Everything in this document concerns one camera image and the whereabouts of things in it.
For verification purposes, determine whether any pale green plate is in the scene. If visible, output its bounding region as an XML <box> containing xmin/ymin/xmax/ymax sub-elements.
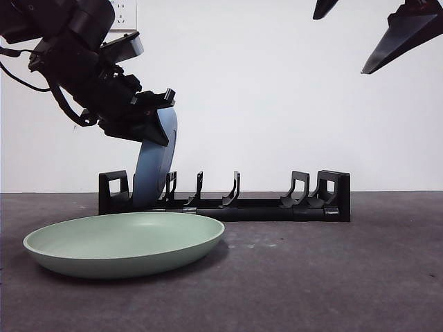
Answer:
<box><xmin>22</xmin><ymin>212</ymin><xmax>226</xmax><ymax>280</ymax></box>

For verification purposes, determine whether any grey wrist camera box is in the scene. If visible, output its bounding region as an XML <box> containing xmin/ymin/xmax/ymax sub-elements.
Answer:
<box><xmin>100</xmin><ymin>31</ymin><xmax>144</xmax><ymax>65</ymax></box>

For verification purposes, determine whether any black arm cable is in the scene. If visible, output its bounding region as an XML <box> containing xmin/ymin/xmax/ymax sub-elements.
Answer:
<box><xmin>51</xmin><ymin>86</ymin><xmax>101</xmax><ymax>127</ymax></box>
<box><xmin>0</xmin><ymin>47</ymin><xmax>53</xmax><ymax>93</ymax></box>

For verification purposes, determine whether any black plate rack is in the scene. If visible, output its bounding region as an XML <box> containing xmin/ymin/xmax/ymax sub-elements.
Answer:
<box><xmin>98</xmin><ymin>169</ymin><xmax>352</xmax><ymax>223</ymax></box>

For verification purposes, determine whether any white wall socket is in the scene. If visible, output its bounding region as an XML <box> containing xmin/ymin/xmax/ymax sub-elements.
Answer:
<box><xmin>112</xmin><ymin>0</ymin><xmax>138</xmax><ymax>33</ymax></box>

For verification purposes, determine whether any blue plate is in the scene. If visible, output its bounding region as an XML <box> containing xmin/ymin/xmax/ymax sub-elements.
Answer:
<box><xmin>133</xmin><ymin>107</ymin><xmax>179</xmax><ymax>209</ymax></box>

